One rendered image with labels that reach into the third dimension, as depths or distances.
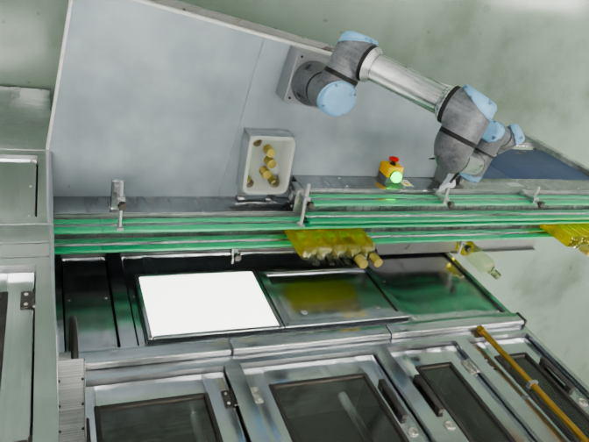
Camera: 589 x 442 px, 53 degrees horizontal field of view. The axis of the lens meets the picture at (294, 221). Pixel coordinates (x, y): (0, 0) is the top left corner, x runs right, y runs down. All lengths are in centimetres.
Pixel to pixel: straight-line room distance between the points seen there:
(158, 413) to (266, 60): 119
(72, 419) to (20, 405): 35
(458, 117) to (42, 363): 122
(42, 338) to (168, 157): 103
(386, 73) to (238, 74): 53
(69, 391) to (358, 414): 79
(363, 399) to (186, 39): 125
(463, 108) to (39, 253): 118
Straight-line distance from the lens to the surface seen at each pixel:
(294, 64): 206
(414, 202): 236
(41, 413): 114
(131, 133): 210
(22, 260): 152
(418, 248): 260
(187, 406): 170
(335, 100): 189
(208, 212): 213
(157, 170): 216
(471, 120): 175
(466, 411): 193
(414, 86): 182
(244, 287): 208
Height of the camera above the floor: 269
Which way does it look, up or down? 54 degrees down
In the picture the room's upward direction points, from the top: 145 degrees clockwise
